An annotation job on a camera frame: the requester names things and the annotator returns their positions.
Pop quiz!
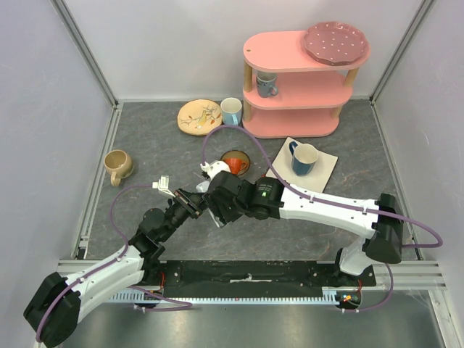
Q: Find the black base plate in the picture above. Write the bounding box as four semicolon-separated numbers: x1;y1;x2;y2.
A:
137;260;376;299

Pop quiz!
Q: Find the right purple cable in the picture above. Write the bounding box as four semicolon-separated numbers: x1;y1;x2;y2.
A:
201;125;444;313

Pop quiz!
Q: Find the grey mug on shelf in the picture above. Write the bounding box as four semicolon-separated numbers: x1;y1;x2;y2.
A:
256;71;278;98

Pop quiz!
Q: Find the yellow floral plate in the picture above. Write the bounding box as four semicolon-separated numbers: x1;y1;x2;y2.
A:
177;99;223;136

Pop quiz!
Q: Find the pink polka dot plate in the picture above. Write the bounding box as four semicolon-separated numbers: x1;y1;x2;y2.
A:
302;21;370;66

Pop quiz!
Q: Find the dark blue mug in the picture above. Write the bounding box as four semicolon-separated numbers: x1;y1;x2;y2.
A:
289;141;319;176

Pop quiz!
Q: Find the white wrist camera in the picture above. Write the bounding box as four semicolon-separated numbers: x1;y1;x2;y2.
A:
200;160;231;180
152;175;175;197

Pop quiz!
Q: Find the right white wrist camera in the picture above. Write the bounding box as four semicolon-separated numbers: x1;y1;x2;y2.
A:
200;160;231;180

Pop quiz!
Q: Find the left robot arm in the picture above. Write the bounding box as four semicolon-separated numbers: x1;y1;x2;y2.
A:
23;189;207;347

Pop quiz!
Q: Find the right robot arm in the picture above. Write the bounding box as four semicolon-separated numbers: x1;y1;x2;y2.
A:
204;171;403;286

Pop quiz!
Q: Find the beige ceramic mug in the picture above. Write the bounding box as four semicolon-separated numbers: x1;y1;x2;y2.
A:
104;149;134;186

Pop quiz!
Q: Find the orange cup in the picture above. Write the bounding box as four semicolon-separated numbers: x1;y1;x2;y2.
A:
223;157;249;175

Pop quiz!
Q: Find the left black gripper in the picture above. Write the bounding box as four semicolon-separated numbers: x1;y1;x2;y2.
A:
160;186;208;241

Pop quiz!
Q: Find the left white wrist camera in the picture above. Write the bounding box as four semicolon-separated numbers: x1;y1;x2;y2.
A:
152;175;175;197

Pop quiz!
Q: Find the white cable duct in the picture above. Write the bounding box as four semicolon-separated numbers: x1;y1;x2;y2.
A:
107;289;360;307

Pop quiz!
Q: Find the light blue mug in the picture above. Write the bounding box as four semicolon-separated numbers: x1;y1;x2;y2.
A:
220;97;242;126

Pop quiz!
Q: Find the pink three-tier shelf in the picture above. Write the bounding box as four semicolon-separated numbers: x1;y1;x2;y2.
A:
243;30;370;138

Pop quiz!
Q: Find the white remote control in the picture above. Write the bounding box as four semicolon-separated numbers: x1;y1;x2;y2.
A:
196;181;224;228

